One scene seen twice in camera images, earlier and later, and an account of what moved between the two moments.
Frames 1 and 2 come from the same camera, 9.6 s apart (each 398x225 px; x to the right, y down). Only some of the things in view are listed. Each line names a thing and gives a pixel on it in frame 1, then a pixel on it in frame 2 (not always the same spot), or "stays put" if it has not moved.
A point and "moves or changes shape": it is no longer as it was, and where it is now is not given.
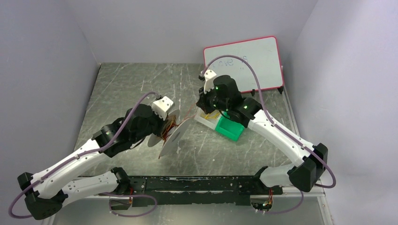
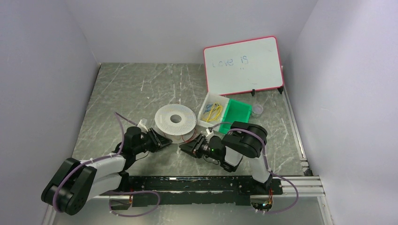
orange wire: (187, 116) → (192, 138)
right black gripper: (202, 103) → (196, 146)
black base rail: (200, 190) stays put
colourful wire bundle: (215, 116) stays put
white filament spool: (173, 133) moves or changes shape
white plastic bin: (210, 120) stays put
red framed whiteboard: (262, 55) stays put
